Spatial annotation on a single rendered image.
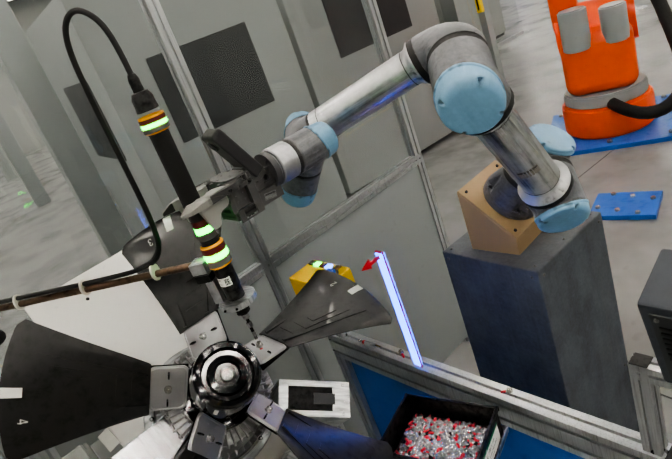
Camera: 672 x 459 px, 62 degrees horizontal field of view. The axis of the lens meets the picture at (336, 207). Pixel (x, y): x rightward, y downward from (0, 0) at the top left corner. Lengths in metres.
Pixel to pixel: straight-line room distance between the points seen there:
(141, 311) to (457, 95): 0.83
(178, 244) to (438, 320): 1.68
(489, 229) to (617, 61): 3.26
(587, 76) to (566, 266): 3.26
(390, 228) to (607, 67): 2.74
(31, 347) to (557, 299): 1.14
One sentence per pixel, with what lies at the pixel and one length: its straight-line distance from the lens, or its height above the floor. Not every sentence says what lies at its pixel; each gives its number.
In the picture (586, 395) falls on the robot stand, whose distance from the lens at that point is 1.72.
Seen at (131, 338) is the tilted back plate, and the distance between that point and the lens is 1.32.
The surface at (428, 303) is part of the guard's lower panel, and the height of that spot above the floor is 0.37.
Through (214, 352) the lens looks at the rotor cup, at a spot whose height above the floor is 1.25.
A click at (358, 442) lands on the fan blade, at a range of 1.14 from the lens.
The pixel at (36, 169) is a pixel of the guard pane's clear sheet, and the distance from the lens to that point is 1.63.
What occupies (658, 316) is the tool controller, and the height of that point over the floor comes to 1.21.
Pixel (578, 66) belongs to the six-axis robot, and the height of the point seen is 0.62.
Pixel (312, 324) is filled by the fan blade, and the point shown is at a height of 1.18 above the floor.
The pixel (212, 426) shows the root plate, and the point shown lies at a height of 1.15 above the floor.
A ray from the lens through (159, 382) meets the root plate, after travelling 1.06.
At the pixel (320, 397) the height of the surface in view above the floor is 1.02.
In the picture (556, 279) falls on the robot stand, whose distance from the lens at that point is 1.47.
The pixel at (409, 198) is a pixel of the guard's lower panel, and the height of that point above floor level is 0.85.
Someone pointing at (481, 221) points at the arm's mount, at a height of 1.09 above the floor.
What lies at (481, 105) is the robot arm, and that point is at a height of 1.49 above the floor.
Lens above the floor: 1.75
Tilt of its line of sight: 21 degrees down
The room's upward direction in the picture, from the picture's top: 20 degrees counter-clockwise
